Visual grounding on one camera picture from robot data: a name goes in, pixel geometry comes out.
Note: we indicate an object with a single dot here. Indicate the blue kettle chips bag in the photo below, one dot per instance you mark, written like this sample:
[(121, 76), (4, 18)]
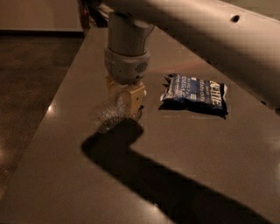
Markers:
[(194, 94)]

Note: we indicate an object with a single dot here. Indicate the clear plastic water bottle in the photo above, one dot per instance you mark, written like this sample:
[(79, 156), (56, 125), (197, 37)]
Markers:
[(108, 114)]

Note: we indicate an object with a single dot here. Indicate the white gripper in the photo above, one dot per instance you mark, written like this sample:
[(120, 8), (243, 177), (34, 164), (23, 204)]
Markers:
[(126, 67)]

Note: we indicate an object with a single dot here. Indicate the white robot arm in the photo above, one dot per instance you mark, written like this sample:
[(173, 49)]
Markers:
[(242, 44)]

